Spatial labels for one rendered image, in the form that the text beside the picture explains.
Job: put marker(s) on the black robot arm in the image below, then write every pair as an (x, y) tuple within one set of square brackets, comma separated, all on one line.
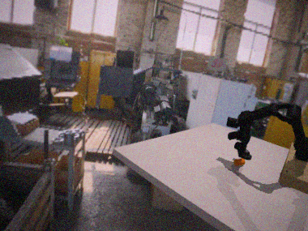
[(292, 117)]

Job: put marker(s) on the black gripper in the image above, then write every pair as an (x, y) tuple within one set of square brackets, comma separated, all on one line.
[(244, 137)]

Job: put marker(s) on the orange knob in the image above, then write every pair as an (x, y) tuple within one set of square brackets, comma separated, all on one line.
[(239, 162)]

